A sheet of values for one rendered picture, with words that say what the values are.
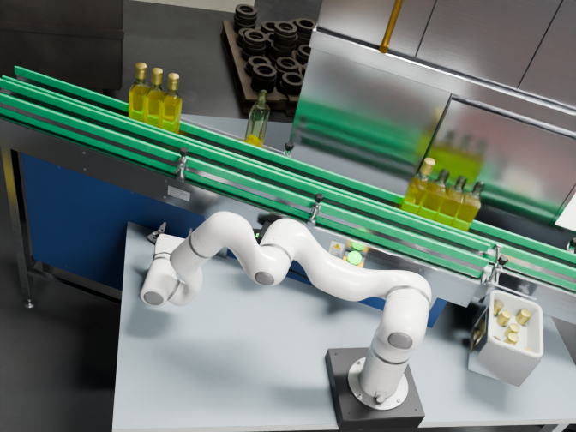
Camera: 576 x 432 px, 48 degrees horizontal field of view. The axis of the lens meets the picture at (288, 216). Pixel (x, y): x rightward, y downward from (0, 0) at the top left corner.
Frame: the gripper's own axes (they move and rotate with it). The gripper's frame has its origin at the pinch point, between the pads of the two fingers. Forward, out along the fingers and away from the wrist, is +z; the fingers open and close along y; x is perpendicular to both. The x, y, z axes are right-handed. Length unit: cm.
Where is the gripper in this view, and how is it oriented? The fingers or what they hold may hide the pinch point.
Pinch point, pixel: (177, 230)
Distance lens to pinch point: 221.8
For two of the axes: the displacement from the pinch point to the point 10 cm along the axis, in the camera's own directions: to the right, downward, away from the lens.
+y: 9.7, 2.3, 0.7
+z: 1.0, -6.4, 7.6
